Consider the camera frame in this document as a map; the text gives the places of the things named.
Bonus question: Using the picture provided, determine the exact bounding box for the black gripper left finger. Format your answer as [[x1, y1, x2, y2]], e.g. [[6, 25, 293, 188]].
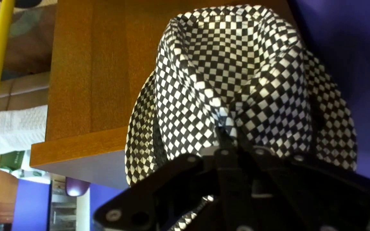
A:
[[93, 128, 255, 231]]

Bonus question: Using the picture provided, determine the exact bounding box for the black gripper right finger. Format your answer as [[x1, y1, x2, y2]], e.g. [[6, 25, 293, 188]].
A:
[[236, 140, 370, 231]]

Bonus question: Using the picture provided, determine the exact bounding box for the black white checkered hat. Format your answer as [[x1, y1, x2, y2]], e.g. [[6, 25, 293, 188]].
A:
[[124, 4, 359, 187]]

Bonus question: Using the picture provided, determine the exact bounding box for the brown wooden shelf cabinet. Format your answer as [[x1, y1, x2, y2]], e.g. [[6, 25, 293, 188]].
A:
[[30, 0, 298, 190]]

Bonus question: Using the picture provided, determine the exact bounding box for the white knit blanket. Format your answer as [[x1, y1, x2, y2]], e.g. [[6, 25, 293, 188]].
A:
[[0, 104, 49, 157]]

